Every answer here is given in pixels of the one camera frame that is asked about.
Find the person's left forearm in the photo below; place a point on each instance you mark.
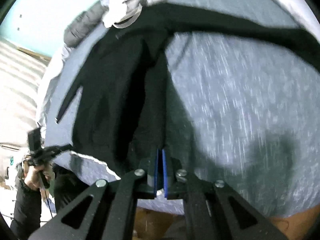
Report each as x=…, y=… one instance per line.
x=25, y=205

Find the wooden frame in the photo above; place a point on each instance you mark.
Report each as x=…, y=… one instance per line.
x=35, y=54

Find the white t-shirt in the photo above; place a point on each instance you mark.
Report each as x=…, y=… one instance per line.
x=117, y=12

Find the light lilac blanket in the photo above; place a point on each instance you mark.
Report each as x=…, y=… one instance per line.
x=50, y=80

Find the folded lilac garment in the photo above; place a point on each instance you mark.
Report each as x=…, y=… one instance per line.
x=287, y=0

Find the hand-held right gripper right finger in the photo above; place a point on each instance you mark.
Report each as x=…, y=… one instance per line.
x=164, y=175

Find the dark grey duvet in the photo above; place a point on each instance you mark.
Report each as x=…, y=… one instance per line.
x=82, y=25

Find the person's left hand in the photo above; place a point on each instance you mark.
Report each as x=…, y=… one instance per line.
x=31, y=180

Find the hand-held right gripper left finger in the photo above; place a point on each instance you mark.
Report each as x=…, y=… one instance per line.
x=157, y=172

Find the striped beige curtain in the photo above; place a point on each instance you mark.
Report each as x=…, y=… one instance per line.
x=15, y=92

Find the bed with blue sheet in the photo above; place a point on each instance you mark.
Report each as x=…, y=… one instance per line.
x=237, y=105

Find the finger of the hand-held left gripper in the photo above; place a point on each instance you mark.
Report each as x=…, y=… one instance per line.
x=57, y=149

